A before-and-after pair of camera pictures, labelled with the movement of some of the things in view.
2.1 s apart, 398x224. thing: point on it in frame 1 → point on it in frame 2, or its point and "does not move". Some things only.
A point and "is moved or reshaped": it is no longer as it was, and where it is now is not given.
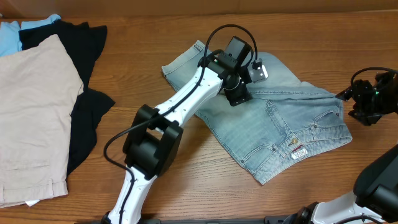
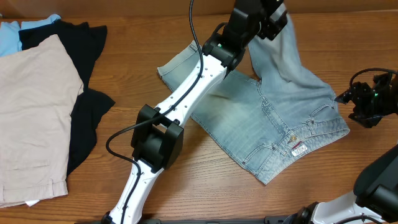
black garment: x=83 y=42 does not move
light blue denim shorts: x=286 y=121 is moved or reshaped
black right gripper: x=358 y=91 does not move
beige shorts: x=40 y=88 does not move
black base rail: x=275 y=220 does not move
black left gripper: x=241 y=97 → x=273 y=23
